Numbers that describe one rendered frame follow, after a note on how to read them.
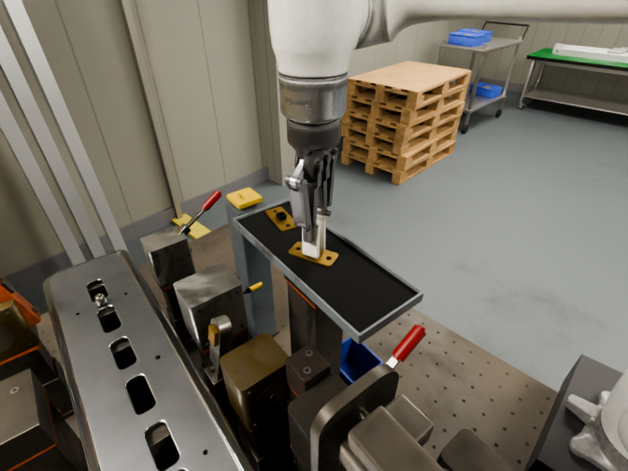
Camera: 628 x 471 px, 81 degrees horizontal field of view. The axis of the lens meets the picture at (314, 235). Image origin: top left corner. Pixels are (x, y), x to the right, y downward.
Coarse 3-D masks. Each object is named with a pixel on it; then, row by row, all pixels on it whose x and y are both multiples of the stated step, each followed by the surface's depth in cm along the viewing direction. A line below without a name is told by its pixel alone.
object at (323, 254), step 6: (294, 246) 66; (300, 246) 66; (294, 252) 65; (300, 252) 65; (324, 252) 65; (330, 252) 65; (306, 258) 64; (312, 258) 64; (318, 258) 64; (324, 258) 64; (336, 258) 64; (324, 264) 62; (330, 264) 62
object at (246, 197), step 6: (240, 192) 83; (246, 192) 83; (252, 192) 83; (228, 198) 82; (234, 198) 81; (240, 198) 81; (246, 198) 81; (252, 198) 81; (258, 198) 81; (234, 204) 81; (240, 204) 79; (246, 204) 80; (252, 204) 81
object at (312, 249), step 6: (318, 222) 59; (318, 228) 59; (318, 234) 60; (318, 240) 61; (306, 246) 62; (312, 246) 62; (318, 246) 61; (306, 252) 63; (312, 252) 63; (318, 252) 62
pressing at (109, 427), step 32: (128, 256) 89; (64, 288) 81; (128, 288) 81; (64, 320) 74; (96, 320) 74; (128, 320) 74; (160, 320) 73; (64, 352) 68; (96, 352) 67; (160, 352) 67; (96, 384) 62; (160, 384) 62; (192, 384) 62; (96, 416) 58; (128, 416) 58; (160, 416) 58; (192, 416) 58; (224, 416) 58; (96, 448) 54; (128, 448) 54; (192, 448) 54; (224, 448) 54
